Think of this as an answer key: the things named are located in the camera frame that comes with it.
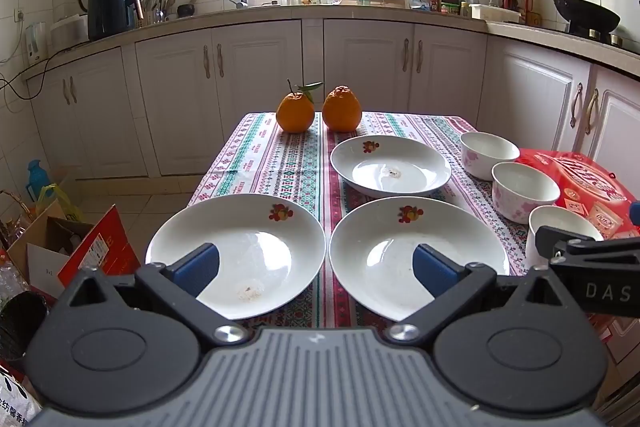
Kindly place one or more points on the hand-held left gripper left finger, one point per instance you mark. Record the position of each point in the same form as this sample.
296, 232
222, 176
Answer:
197, 269

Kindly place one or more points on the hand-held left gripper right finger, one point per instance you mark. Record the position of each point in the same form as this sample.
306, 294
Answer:
435, 272

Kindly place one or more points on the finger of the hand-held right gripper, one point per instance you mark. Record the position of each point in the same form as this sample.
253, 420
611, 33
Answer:
552, 244

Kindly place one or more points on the white pink-flowered bowl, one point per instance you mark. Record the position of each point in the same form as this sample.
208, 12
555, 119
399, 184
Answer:
570, 219
480, 167
520, 207

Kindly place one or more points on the white fruit-print plate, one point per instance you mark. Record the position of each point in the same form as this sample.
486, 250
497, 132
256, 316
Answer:
425, 167
380, 257
240, 237

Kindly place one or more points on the red gift box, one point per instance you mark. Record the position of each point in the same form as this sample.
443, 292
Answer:
590, 177

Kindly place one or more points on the patterned red green tablecloth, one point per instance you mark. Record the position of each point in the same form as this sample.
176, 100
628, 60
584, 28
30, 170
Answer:
290, 157

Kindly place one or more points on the yellow plastic bag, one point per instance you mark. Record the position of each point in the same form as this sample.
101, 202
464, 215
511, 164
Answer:
60, 202

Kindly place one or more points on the blue plastic jug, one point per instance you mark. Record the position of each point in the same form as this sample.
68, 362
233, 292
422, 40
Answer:
39, 179

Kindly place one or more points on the orange with leafy stem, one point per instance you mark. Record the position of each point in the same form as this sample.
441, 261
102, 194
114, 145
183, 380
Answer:
295, 114

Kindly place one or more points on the black trash bin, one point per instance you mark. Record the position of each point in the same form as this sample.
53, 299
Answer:
22, 327

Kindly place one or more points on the gas stove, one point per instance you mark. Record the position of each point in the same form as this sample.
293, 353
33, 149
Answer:
615, 39

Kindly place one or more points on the printed white bag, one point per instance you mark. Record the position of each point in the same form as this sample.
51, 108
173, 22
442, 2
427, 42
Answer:
17, 402

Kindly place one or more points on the white kitchen cabinets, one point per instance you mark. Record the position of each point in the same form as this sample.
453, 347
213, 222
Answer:
270, 57

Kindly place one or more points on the black wok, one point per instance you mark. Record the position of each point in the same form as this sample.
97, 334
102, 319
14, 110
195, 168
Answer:
585, 14

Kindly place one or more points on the yellow oil bottle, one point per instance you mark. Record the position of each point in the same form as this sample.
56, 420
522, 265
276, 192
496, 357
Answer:
532, 9

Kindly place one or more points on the white plastic tray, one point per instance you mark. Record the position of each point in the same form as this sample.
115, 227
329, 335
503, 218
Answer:
495, 13

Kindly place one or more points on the small black pot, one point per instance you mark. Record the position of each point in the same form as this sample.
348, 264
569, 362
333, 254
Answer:
186, 11

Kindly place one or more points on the utensil holder with utensils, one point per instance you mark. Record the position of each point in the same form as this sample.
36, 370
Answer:
147, 14

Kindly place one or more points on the wall socket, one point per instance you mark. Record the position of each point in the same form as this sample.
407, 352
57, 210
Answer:
19, 15

